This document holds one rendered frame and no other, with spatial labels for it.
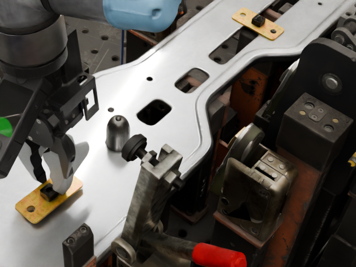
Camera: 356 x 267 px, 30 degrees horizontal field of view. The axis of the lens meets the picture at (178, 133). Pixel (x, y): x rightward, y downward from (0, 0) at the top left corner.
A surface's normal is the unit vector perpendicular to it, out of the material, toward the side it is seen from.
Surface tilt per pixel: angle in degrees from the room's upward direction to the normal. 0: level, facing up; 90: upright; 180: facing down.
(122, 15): 99
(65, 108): 84
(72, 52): 84
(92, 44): 0
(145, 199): 90
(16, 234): 0
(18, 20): 87
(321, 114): 0
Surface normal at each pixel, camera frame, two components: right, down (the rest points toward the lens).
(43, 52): 0.49, 0.62
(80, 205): 0.08, -0.66
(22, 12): 0.26, 0.70
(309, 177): -0.62, 0.56
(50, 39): 0.73, 0.49
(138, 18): -0.28, 0.80
